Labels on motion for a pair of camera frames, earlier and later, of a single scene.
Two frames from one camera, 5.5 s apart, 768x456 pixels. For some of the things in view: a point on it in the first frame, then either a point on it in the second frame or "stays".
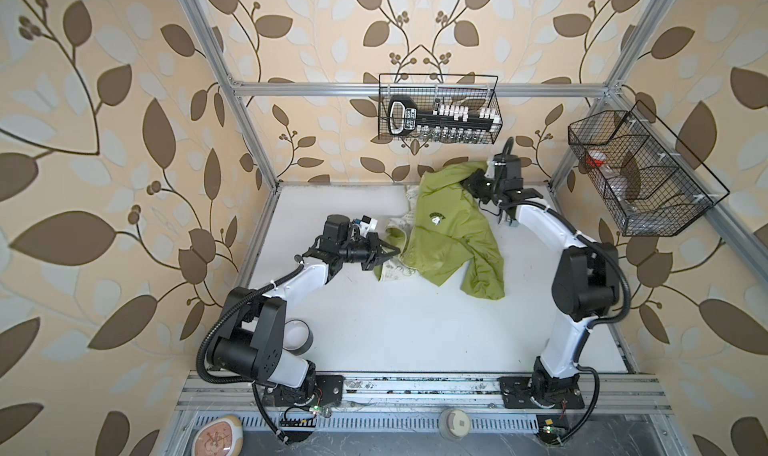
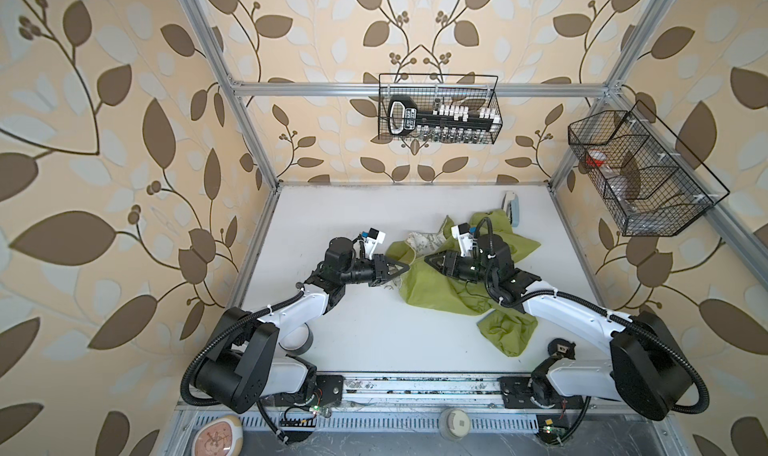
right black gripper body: (482, 187) to (468, 269)
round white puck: (454, 424) stays
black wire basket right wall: (648, 182) stays
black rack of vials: (443, 121) stays
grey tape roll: (297, 337) stays
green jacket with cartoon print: (445, 225) to (514, 331)
